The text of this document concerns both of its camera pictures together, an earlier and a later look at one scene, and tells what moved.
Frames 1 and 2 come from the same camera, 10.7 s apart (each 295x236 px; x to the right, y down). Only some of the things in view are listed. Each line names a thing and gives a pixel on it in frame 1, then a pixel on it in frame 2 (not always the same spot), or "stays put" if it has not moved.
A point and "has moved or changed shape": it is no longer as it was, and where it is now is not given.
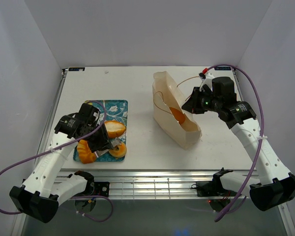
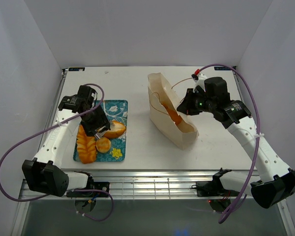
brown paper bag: [179, 124] has moved or changed shape
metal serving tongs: [113, 143] has moved or changed shape
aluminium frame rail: [146, 184] stays put
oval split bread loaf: [114, 129] stays put
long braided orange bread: [86, 155] stays put
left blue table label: [76, 69] stays put
